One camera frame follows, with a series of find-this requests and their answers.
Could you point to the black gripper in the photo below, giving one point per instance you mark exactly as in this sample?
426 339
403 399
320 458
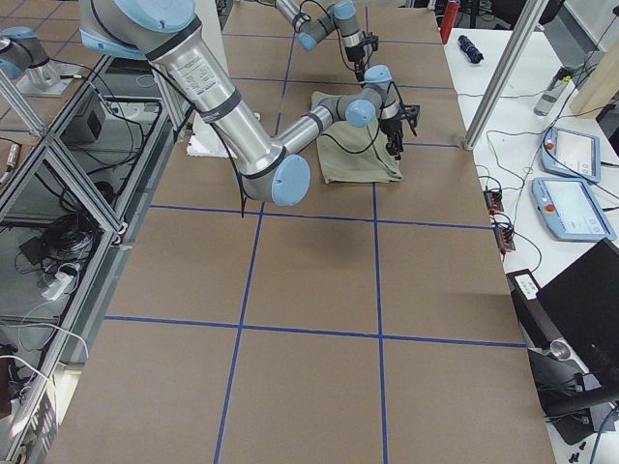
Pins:
354 53
390 127

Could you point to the green long-sleeve shirt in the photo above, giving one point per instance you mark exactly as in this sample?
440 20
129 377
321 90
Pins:
348 154

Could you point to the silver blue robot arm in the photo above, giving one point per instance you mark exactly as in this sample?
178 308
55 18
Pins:
168 34
340 18

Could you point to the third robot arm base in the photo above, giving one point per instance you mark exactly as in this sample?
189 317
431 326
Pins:
25 61

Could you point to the red cylinder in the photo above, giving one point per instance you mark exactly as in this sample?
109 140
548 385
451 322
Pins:
448 20

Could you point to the far blue teach pendant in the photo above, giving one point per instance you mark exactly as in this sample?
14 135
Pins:
572 153

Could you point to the blue teach pendant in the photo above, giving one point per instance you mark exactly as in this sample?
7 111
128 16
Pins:
570 210
572 153

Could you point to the clear water bottle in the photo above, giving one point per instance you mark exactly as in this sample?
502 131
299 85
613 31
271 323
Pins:
553 91

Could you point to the near blue teach pendant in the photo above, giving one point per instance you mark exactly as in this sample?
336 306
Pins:
570 210

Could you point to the black laptop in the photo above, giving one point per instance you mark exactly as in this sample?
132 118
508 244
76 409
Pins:
572 323

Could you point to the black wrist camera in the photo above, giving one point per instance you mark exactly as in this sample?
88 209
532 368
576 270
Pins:
410 114
371 40

